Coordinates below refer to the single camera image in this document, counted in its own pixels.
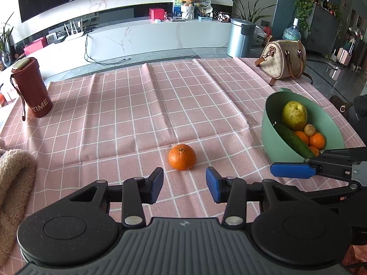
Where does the thin-leaf potted plant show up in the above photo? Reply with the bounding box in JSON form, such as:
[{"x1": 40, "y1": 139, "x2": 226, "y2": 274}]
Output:
[{"x1": 0, "y1": 13, "x2": 15, "y2": 66}]

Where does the green cucumber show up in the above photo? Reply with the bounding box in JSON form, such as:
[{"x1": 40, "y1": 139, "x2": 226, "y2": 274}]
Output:
[{"x1": 272, "y1": 123, "x2": 316, "y2": 159}]

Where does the black cable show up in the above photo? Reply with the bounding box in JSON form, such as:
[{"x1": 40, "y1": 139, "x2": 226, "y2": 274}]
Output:
[{"x1": 84, "y1": 30, "x2": 131, "y2": 65}]

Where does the beige patterned handbag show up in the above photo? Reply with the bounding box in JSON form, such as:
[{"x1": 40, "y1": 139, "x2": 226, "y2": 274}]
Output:
[{"x1": 255, "y1": 39, "x2": 307, "y2": 86}]

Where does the green colander bowl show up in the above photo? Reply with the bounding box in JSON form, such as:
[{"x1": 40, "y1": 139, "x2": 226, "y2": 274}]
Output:
[{"x1": 261, "y1": 88, "x2": 345, "y2": 165}]

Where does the white router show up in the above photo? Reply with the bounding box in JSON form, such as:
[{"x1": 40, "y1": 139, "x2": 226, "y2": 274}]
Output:
[{"x1": 64, "y1": 19, "x2": 86, "y2": 41}]

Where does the teddy bear in white wrap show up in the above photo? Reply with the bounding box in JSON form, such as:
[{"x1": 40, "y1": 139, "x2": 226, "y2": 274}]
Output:
[{"x1": 181, "y1": 0, "x2": 197, "y2": 20}]

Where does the blue water jug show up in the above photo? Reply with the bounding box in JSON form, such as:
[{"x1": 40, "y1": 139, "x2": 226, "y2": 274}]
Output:
[{"x1": 282, "y1": 18, "x2": 302, "y2": 41}]

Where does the dark brown leather bag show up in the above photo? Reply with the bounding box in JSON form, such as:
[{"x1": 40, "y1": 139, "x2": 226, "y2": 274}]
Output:
[{"x1": 329, "y1": 95, "x2": 354, "y2": 118}]

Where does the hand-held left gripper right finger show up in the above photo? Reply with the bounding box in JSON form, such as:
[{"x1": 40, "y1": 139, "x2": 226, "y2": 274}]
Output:
[{"x1": 206, "y1": 166, "x2": 306, "y2": 228}]

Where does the white marble media cabinet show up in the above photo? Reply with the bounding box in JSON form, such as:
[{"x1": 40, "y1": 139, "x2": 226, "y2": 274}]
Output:
[{"x1": 23, "y1": 20, "x2": 234, "y2": 63}]

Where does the black bag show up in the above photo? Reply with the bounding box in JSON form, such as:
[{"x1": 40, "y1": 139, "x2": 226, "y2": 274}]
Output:
[{"x1": 346, "y1": 94, "x2": 367, "y2": 129}]

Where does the yellow-green pear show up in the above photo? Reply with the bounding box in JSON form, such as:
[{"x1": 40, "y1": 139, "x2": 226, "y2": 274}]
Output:
[{"x1": 281, "y1": 101, "x2": 308, "y2": 131}]

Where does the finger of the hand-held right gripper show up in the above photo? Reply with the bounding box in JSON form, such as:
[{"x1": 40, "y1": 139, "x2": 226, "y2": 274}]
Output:
[
  {"x1": 298, "y1": 181, "x2": 367, "y2": 207},
  {"x1": 270, "y1": 148, "x2": 354, "y2": 182}
]

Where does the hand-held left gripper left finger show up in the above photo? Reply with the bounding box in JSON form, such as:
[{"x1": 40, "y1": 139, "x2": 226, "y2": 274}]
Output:
[{"x1": 68, "y1": 167, "x2": 164, "y2": 228}]

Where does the grey storage cabinet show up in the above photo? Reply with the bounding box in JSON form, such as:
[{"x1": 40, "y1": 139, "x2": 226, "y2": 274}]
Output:
[{"x1": 308, "y1": 3, "x2": 345, "y2": 58}]

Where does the red box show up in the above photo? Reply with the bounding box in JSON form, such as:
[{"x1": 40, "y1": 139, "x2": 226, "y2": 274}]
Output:
[{"x1": 149, "y1": 8, "x2": 166, "y2": 22}]

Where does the beige fuzzy cloth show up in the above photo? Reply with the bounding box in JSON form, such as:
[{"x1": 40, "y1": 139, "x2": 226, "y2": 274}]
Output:
[{"x1": 0, "y1": 139, "x2": 37, "y2": 264}]

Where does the pink checked tablecloth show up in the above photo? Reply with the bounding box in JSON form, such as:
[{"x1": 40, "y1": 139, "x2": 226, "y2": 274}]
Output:
[{"x1": 0, "y1": 57, "x2": 367, "y2": 275}]

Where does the silver trash can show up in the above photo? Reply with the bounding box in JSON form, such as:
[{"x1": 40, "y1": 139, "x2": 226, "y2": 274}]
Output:
[{"x1": 226, "y1": 18, "x2": 256, "y2": 58}]

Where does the dark red cup with strap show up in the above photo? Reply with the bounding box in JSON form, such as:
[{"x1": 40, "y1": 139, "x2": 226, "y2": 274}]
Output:
[{"x1": 11, "y1": 57, "x2": 53, "y2": 122}]

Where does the long-leaf potted plant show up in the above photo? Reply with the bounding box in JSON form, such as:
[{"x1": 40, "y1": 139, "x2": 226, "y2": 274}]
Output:
[{"x1": 228, "y1": 0, "x2": 277, "y2": 25}]

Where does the pink box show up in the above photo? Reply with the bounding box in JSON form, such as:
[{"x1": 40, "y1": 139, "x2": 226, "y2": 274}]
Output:
[{"x1": 23, "y1": 37, "x2": 48, "y2": 55}]

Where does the round printed hand fan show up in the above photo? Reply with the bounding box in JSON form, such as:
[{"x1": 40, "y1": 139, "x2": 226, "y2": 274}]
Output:
[{"x1": 194, "y1": 0, "x2": 214, "y2": 13}]

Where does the orange with stem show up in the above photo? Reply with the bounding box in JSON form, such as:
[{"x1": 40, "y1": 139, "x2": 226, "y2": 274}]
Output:
[{"x1": 168, "y1": 144, "x2": 197, "y2": 171}]

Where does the black and white toy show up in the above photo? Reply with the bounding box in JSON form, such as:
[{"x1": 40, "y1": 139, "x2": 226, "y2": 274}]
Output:
[{"x1": 214, "y1": 10, "x2": 231, "y2": 22}]

